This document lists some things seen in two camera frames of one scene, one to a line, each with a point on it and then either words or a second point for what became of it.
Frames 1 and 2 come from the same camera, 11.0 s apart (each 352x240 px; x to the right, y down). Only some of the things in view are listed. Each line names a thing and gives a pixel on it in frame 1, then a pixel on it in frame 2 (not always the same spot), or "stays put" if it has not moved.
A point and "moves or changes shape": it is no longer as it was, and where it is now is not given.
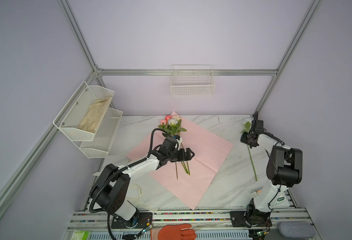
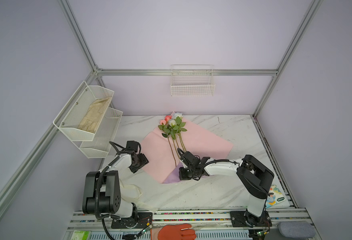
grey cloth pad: (297, 229) stays put
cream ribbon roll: (134, 192) stays put
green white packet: (81, 235) stays put
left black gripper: (184, 157) → (144, 161)
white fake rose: (246, 129) → (178, 117)
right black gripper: (244, 138) → (181, 176)
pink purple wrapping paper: (187, 180) moves or changes shape
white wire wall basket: (192, 80) stays put
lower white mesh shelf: (99, 147) stays put
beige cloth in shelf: (93, 115) stays put
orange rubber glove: (180, 231) stays put
